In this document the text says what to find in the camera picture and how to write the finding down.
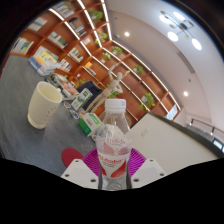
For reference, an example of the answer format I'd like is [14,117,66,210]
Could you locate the wooden wall shelf unit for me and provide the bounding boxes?
[9,0,183,128]

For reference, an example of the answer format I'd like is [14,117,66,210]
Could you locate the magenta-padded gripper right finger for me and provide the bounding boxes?
[126,147,167,190]

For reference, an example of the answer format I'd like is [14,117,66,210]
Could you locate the ceiling lamp with round bulbs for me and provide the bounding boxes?
[159,10,203,52]

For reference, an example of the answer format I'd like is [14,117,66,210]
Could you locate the cream paper cup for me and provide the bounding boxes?
[27,81,63,130]

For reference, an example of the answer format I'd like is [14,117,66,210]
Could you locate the clear plastic water bottle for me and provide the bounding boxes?
[95,98,134,191]

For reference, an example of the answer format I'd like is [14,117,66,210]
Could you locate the black curtain rail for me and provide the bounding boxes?
[189,117,224,135]

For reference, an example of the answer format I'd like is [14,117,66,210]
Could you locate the ceiling air vent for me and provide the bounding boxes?
[176,51,196,74]

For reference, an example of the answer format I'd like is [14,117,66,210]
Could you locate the colourful book stack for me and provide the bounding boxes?
[28,46,59,77]

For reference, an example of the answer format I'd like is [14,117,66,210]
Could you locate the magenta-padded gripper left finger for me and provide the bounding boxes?
[60,148,102,190]

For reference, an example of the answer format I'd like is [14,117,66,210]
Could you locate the green and white box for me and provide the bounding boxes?
[78,112,103,137]

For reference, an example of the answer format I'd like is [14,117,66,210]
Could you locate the low stack of magazines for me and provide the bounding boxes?
[49,73,79,98]

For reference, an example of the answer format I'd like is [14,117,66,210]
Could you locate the flat round red coaster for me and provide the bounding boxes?
[61,147,85,168]

